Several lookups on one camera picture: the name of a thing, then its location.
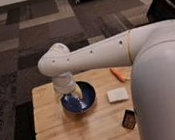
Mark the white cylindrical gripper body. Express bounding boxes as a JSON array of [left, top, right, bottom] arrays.
[[52, 72, 76, 94]]

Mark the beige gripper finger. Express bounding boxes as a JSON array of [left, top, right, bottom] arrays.
[[73, 84, 83, 98]]

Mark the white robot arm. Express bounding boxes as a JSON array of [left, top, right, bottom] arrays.
[[37, 19, 175, 140]]

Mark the dark blue ceramic bowl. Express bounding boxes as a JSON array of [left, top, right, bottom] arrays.
[[61, 81, 96, 114]]

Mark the white rectangular eraser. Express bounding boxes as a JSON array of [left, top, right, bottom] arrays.
[[107, 88, 128, 103]]

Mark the orange carrot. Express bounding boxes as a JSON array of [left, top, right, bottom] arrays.
[[109, 68, 126, 83]]

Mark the small dark brown box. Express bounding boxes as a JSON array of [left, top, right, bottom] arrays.
[[122, 109, 136, 130]]

